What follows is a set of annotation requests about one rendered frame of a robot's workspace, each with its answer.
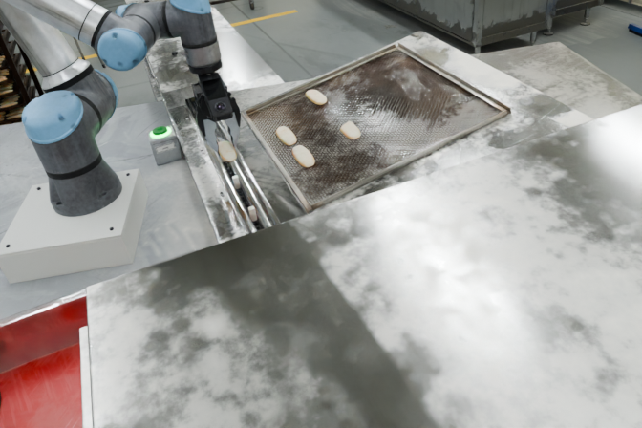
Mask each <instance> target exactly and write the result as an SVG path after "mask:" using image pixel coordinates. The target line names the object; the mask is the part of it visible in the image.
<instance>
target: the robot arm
mask: <svg viewBox="0 0 642 428"><path fill-rule="evenodd" d="M0 20H1V21H2V23H3V24H4V25H5V27H6V28H7V29H8V31H9V32H10V33H11V35H12V37H13V38H14V39H15V41H16V42H17V43H18V45H19V46H20V47H21V49H22V50H23V52H24V53H25V54H26V56H27V57H28V58H29V60H30V61H31V62H32V64H33V65H34V67H35V68H36V70H37V71H38V72H39V73H40V74H41V75H42V77H43V81H42V87H41V88H42V89H43V91H44V92H45V93H46V94H44V95H42V96H41V97H39V98H35V99H34V100H32V101H31V102H30V103H29V104H28V105H27V106H26V107H25V109H24V110H23V113H22V122H23V124H24V127H25V132H26V134H27V136H28V138H29V139H30V140H31V142H32V145H33V147H34V150H35V152H36V154H37V156H38V157H39V159H40V161H41V163H42V165H43V167H44V169H45V171H46V174H47V176H48V179H49V193H50V202H51V204H52V207H53V210H54V211H55V212H56V213H57V214H59V215H62V216H66V217H77V216H83V215H87V214H91V213H94V212H96V211H99V210H100V209H102V208H104V207H106V206H107V205H109V204H110V203H112V202H113V201H114V200H115V199H116V198H117V197H118V196H119V195H120V193H121V190H122V184H121V182H120V179H119V177H118V175H117V173H116V172H115V171H114V170H113V169H112V168H111V167H110V166H109V165H108V163H107V162H106V161H105V160H104V159H103V158H102V156H101V154H100V151H99V149H98V146H97V144H96V135H97V134H98V133H99V131H100V130H101V128H102V127H103V126H104V124H105V123H106V122H107V121H108V120H109V119H110V118H111V117H112V115H113V114H114V112H115V110H116V108H117V106H118V89H117V87H116V85H115V83H114V81H113V80H112V79H111V78H110V77H109V76H108V75H107V74H105V73H102V72H100V71H99V70H96V69H94V68H93V66H92V65H91V63H90V62H89V61H86V60H82V59H79V58H78V57H77V56H76V54H75V52H74V51H73V49H72V48H71V46H70V45H69V44H68V42H67V41H66V39H65V38H64V36H63V35H62V33H61V32H60V31H62V32H64V33H66V34H68V35H70V36H72V37H74V38H76V39H78V40H79V41H81V42H83V43H85V44H87V45H89V46H91V47H93V48H95V49H97V50H98V54H99V56H100V58H101V59H102V60H103V62H104V63H105V64H106V65H107V66H108V67H110V68H112V69H114V70H117V71H128V70H131V69H133V68H134V67H136V66H137V65H138V64H139V63H140V62H141V61H142V60H143V59H144V57H145V56H146V54H147V53H148V52H149V50H150V49H151V48H152V47H153V45H154V44H155V43H156V42H157V40H160V39H170V38H176V37H179V38H180V39H181V42H182V46H183V49H184V51H182V55H185V58H186V62H187V64H188V67H189V71H190V72H191V73H192V74H197V75H198V79H199V81H198V83H195V84H191V86H192V90H193V94H194V98H195V100H196V104H197V106H198V107H196V110H197V113H196V120H197V123H198V125H199V127H200V129H201V130H202V132H203V135H204V136H205V138H206V140H207V141H208V143H209V145H210V146H211V147H212V149H214V150H215V151H216V152H219V145H218V143H217V137H216V135H215V130H216V122H217V121H222V120H224V121H225V124H226V125H227V126H228V132H229V134H230V135H231V141H232V144H233V147H236V145H237V142H238V139H239V134H240V125H241V111H240V108H239V106H238V105H237V103H236V99H235V98H234V97H233V98H230V96H231V93H230V92H229V91H228V90H227V86H226V84H225V83H224V81H223V80H222V78H221V76H220V74H219V73H215V71H217V70H219V69H220V68H221V67H222V60H221V57H222V56H221V51H220V46H219V41H218V38H217V34H216V30H215V26H214V21H213V16H212V8H211V7H210V4H209V1H208V0H167V1H158V2H148V3H131V4H128V5H123V6H119V7H118V8H117V9H116V13H113V12H111V11H108V10H107V9H105V8H103V7H101V6H100V5H99V4H97V3H95V2H93V1H91V0H0ZM197 85H199V86H197ZM209 117H210V118H209Z"/></svg>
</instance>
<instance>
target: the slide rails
mask: <svg viewBox="0 0 642 428"><path fill-rule="evenodd" d="M185 104H186V106H187V108H188V110H189V113H190V115H191V117H192V118H193V120H194V122H195V124H196V126H197V128H198V130H199V133H200V135H201V137H202V139H203V142H204V144H205V146H206V148H207V150H208V153H209V155H210V157H211V159H212V160H213V162H214V164H215V166H216V168H217V170H218V173H219V175H220V177H221V179H222V181H223V183H224V185H225V188H226V190H227V193H228V195H229V197H230V199H231V201H232V202H233V204H234V206H235V208H236V210H237V213H238V215H239V217H240V219H241V221H242V223H243V225H244V227H245V229H246V233H247V234H249V233H252V232H255V231H256V229H255V227H254V225H253V223H252V221H251V220H250V218H249V216H248V214H247V212H246V209H245V207H244V205H243V203H242V201H241V199H240V197H239V195H238V193H237V191H236V189H235V187H234V185H233V183H232V181H231V179H230V177H229V176H228V174H227V172H226V170H225V167H224V165H223V163H222V161H221V159H220V157H219V155H218V153H217V152H216V151H215V150H214V149H212V147H211V146H210V145H209V143H208V141H207V140H206V138H205V136H204V135H203V132H202V130H201V129H200V127H199V125H198V123H197V120H196V113H197V112H196V110H195V108H194V106H193V104H192V102H191V100H190V98H189V99H185ZM215 135H216V137H217V140H218V142H221V141H227V140H226V139H225V136H224V134H223V133H222V131H221V129H220V127H219V125H218V124H217V122H216V130H215ZM229 163H230V165H231V167H232V169H233V171H234V173H235V175H237V176H238V178H239V182H240V184H241V186H242V188H243V189H244V191H245V193H246V195H247V197H248V199H249V201H250V203H251V205H252V206H254V208H255V211H256V214H257V216H258V218H259V220H260V222H261V224H262V226H263V228H267V227H270V226H273V223H272V221H271V219H270V217H269V216H268V214H267V212H266V210H265V209H264V207H263V205H262V203H261V201H260V200H259V198H258V196H257V194H256V192H255V191H254V189H253V187H252V185H251V183H250V182H249V180H248V178H247V176H246V174H245V172H244V170H243V168H242V166H241V165H240V163H239V162H238V160H237V158H236V160H234V161H230V162H229Z"/></svg>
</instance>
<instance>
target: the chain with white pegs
mask: <svg viewBox="0 0 642 428"><path fill-rule="evenodd" d="M190 100H191V102H192V104H193V106H194V108H195V110H196V107H198V106H197V104H196V100H195V98H194V97H192V98H190ZM196 112H197V110H196ZM217 153H218V155H219V157H220V159H221V161H222V163H223V165H224V167H225V170H226V172H227V174H228V176H229V177H230V179H231V181H232V183H233V185H234V187H235V189H236V191H237V193H238V195H239V197H240V199H241V201H242V203H243V205H244V207H245V209H246V212H247V214H248V216H249V218H250V220H251V221H252V223H253V225H254V227H255V229H256V231H258V230H261V229H262V227H261V225H260V223H259V221H258V219H257V216H256V211H255V208H254V206H250V204H249V202H248V200H247V198H246V195H245V194H244V192H243V190H242V188H241V186H240V182H239V178H238V176H237V175H236V176H234V173H233V172H232V170H231V168H230V166H229V164H228V162H227V161H225V160H223V158H222V157H221V155H220V154H219V152H217ZM256 225H257V226H256ZM259 228H260V229H259Z"/></svg>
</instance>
